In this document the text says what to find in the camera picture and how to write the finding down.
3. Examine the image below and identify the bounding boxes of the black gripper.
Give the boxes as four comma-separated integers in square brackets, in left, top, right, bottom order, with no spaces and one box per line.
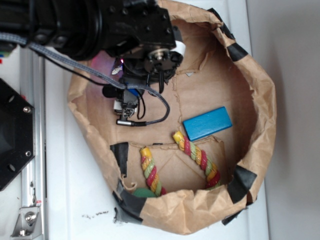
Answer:
[101,0,186,83]

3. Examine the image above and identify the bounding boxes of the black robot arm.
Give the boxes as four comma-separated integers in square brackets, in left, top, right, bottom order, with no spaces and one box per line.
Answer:
[0,0,184,82]

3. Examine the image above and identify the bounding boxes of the blue wooden block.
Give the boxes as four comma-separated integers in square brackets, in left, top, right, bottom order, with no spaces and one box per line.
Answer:
[182,106,233,141]

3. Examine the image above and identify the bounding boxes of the brown paper bag bin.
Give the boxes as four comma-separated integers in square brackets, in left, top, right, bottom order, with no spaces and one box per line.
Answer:
[68,0,277,235]

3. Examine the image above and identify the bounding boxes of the green ball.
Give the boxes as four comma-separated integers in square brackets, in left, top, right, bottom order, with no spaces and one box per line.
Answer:
[132,188,157,198]

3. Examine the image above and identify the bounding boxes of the aluminium rail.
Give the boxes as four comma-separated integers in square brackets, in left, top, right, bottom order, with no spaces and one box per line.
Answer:
[19,49,48,240]

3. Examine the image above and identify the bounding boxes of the grey braided cable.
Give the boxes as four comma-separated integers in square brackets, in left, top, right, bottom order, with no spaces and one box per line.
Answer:
[0,31,171,127]

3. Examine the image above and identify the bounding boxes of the multicolour rope toy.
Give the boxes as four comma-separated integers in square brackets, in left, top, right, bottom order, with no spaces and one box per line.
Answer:
[139,131,221,197]

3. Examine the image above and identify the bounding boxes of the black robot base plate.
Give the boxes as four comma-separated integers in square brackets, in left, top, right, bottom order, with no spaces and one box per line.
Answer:
[0,79,35,191]

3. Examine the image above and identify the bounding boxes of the metal corner bracket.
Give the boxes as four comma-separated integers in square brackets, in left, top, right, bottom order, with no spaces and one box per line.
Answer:
[10,206,42,240]

